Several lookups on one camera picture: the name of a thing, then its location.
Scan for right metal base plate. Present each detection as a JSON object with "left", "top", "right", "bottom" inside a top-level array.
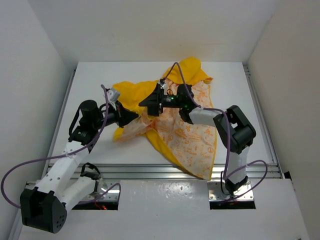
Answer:
[{"left": 207, "top": 180, "right": 254, "bottom": 202}]

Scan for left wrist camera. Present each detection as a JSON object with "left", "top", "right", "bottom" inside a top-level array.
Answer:
[{"left": 107, "top": 87, "right": 120, "bottom": 103}]

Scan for aluminium rail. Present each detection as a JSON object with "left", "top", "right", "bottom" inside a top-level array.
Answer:
[
  {"left": 243, "top": 65, "right": 285, "bottom": 179},
  {"left": 97, "top": 163, "right": 282, "bottom": 180},
  {"left": 7, "top": 68, "right": 76, "bottom": 240}
]

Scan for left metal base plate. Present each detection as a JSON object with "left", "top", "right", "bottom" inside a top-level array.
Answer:
[{"left": 80, "top": 179, "right": 121, "bottom": 203}]

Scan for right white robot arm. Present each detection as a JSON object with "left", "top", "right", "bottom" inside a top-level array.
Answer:
[{"left": 138, "top": 83, "right": 257, "bottom": 196}]

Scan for aluminium rail front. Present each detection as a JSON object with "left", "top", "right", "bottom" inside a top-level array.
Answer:
[{"left": 97, "top": 163, "right": 282, "bottom": 180}]

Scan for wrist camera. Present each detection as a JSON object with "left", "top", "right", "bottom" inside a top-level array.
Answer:
[
  {"left": 107, "top": 87, "right": 120, "bottom": 103},
  {"left": 158, "top": 78, "right": 168, "bottom": 91}
]

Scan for yellow jacket with patterned lining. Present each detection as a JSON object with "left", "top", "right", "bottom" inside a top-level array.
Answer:
[{"left": 113, "top": 57, "right": 218, "bottom": 180}]

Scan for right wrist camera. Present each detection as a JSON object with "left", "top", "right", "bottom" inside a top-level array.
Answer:
[{"left": 158, "top": 78, "right": 168, "bottom": 91}]

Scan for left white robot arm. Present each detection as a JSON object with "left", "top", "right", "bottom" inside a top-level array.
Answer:
[{"left": 20, "top": 100, "right": 139, "bottom": 234}]

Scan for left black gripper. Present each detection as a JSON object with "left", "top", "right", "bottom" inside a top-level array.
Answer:
[{"left": 92, "top": 99, "right": 138, "bottom": 130}]

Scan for metal base plate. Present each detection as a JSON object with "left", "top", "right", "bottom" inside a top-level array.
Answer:
[
  {"left": 80, "top": 179, "right": 121, "bottom": 203},
  {"left": 207, "top": 180, "right": 254, "bottom": 202}
]

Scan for aluminium rail left side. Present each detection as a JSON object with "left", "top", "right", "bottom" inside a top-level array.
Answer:
[{"left": 7, "top": 68, "right": 76, "bottom": 240}]

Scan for aluminium rail right side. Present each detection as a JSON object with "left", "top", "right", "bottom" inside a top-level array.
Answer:
[{"left": 243, "top": 65, "right": 285, "bottom": 179}]

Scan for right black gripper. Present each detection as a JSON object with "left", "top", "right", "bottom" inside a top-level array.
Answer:
[{"left": 139, "top": 84, "right": 184, "bottom": 117}]

